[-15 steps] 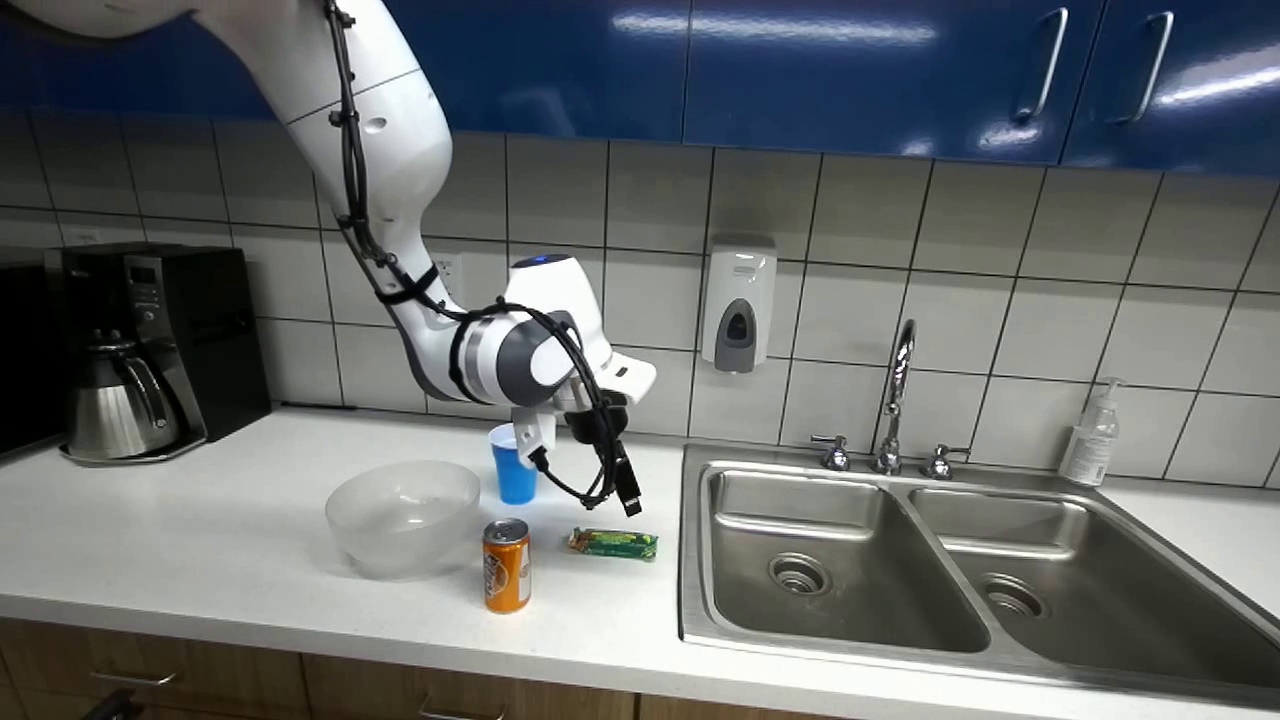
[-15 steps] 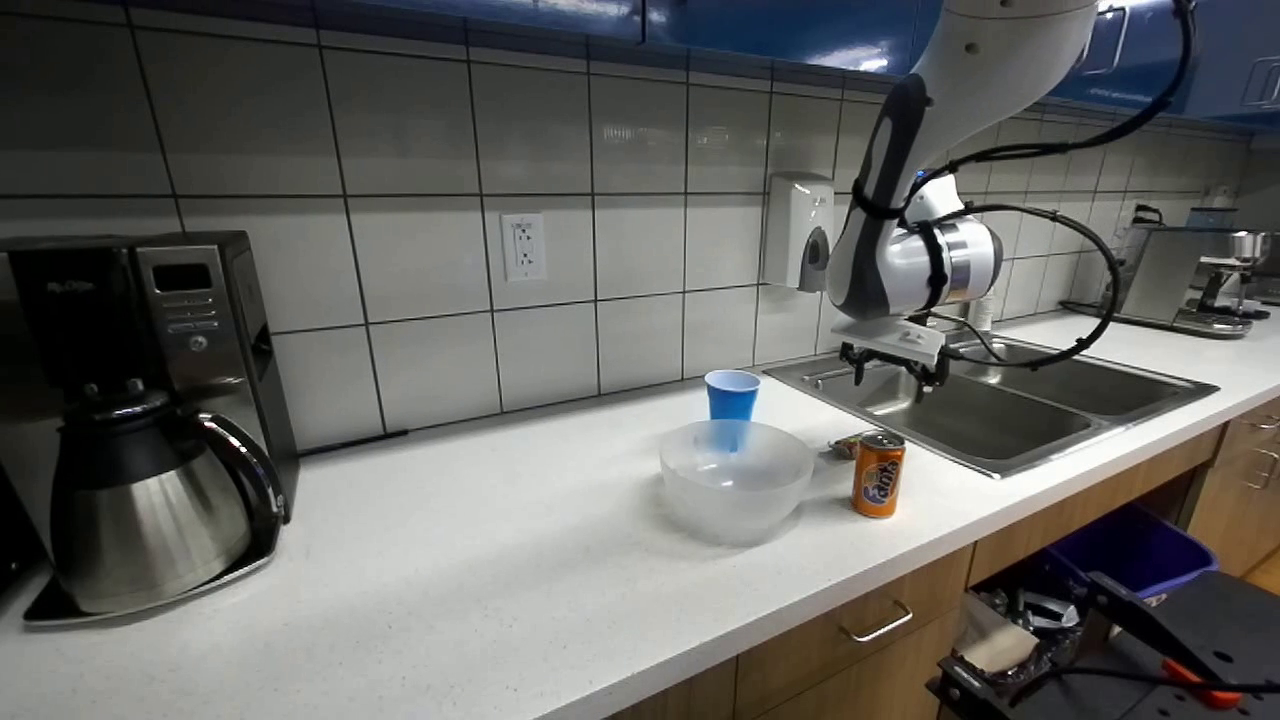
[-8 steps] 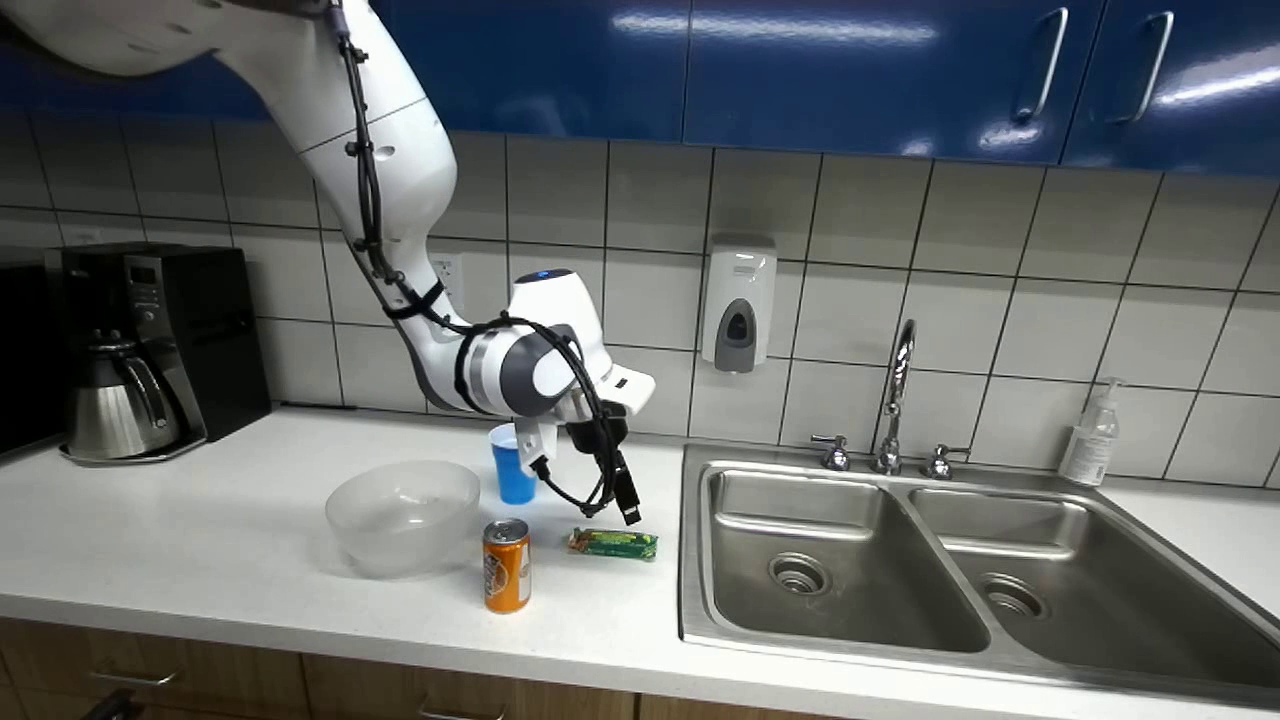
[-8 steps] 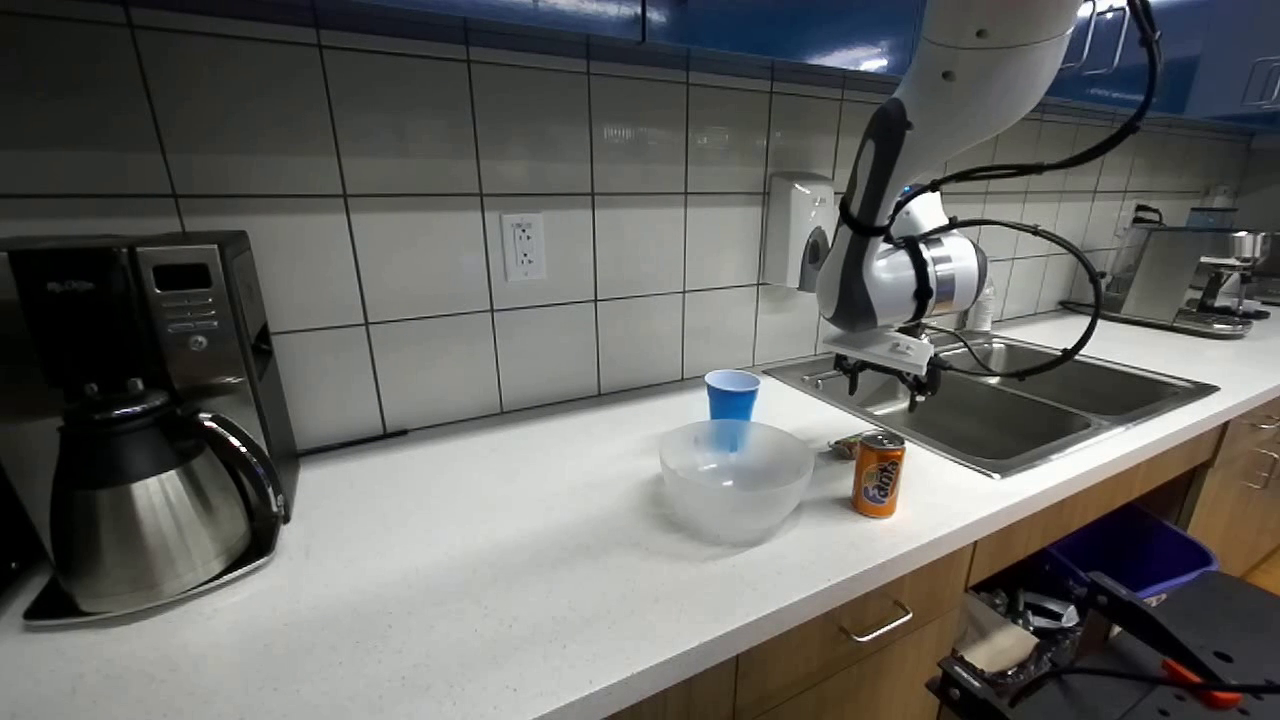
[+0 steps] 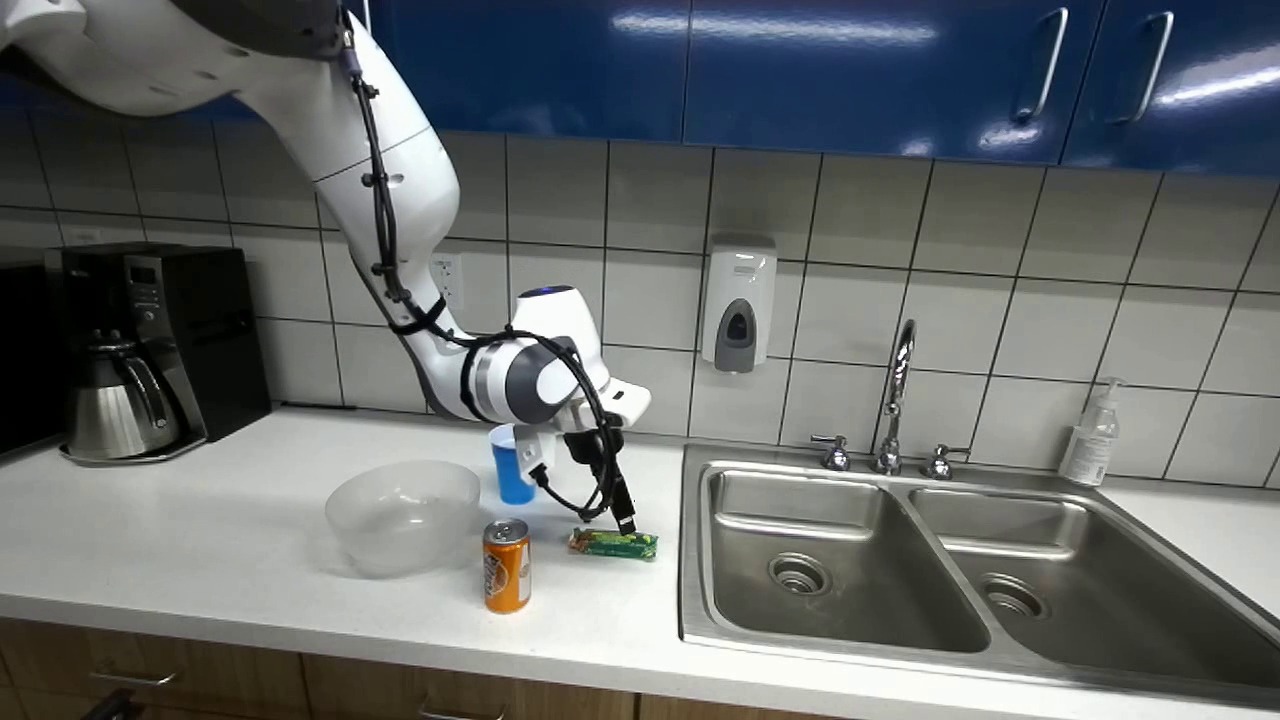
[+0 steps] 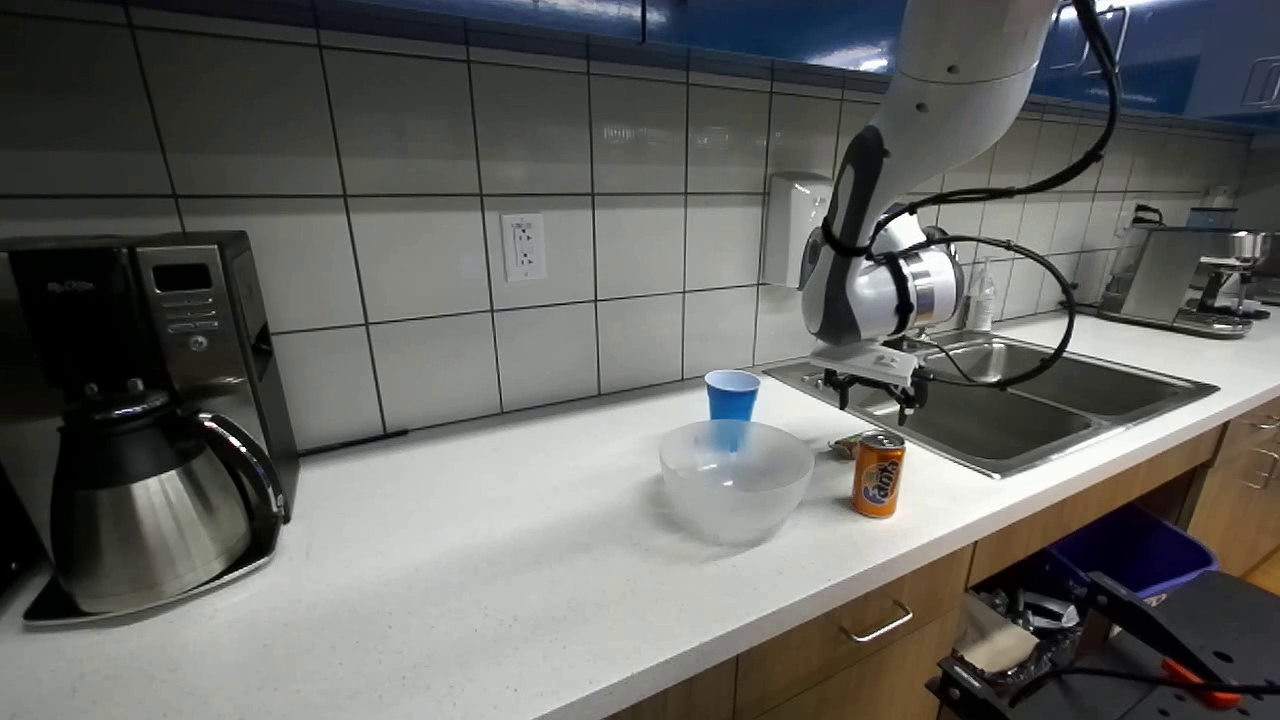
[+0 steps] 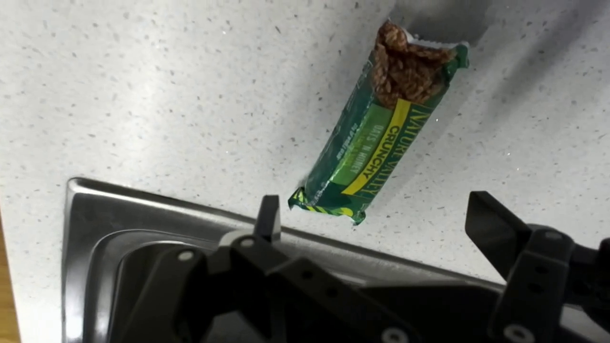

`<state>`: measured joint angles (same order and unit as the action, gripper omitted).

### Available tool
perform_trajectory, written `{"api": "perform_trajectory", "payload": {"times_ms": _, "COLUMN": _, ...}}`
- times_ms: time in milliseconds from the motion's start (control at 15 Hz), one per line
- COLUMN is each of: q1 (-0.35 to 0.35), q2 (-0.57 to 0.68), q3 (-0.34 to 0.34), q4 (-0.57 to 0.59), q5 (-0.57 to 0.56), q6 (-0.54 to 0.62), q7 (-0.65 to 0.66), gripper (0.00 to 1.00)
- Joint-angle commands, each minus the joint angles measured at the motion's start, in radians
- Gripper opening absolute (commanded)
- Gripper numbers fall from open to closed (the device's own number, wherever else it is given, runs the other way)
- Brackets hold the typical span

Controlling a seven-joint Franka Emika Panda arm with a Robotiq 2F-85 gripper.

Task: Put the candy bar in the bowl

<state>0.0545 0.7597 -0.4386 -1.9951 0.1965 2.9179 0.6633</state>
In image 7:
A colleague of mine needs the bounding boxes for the stainless steel double sink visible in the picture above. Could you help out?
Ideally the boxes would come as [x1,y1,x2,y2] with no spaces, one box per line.
[62,175,610,343]

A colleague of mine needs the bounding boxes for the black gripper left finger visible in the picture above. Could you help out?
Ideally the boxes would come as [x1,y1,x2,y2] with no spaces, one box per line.
[119,192,424,343]

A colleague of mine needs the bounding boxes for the green granola candy bar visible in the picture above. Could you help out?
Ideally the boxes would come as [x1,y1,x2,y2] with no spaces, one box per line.
[286,18,473,226]

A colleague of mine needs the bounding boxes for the wooden base cabinet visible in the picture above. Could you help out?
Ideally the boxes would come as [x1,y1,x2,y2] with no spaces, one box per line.
[0,211,23,343]

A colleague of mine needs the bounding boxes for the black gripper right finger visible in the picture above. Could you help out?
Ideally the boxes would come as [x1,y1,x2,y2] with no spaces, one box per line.
[464,188,610,343]

